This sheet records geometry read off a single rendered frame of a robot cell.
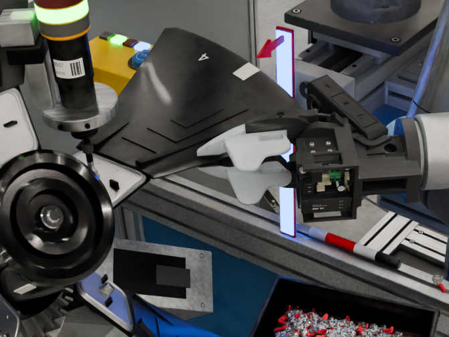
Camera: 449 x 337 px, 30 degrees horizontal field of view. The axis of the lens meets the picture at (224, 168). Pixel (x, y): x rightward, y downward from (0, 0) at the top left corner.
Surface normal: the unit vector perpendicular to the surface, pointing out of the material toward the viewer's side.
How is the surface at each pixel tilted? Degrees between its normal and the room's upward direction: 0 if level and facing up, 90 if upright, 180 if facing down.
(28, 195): 56
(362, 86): 90
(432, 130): 22
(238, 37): 90
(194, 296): 50
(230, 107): 15
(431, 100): 76
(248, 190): 10
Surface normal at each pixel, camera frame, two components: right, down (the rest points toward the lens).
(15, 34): -0.01, 0.58
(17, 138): -0.18, -0.01
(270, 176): -0.06, -0.69
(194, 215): -0.58, 0.50
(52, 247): 0.58, -0.39
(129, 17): 0.81, 0.30
